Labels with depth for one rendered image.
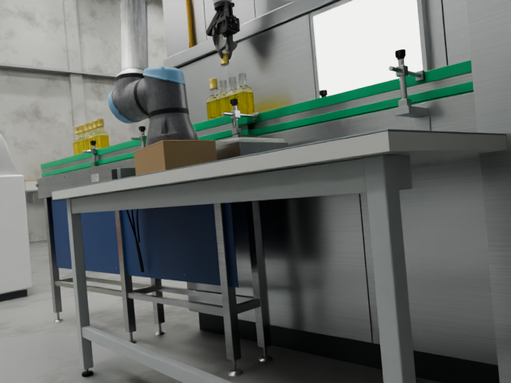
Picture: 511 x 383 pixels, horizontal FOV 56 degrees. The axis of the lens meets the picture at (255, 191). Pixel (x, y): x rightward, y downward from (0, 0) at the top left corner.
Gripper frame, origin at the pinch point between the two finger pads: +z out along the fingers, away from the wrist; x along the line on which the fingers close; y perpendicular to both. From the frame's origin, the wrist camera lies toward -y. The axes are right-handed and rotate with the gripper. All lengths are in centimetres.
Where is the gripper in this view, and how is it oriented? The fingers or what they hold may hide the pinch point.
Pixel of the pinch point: (223, 55)
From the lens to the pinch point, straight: 203.7
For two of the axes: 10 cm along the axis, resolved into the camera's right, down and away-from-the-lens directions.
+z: 0.9, 10.0, 0.1
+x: 7.3, -0.7, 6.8
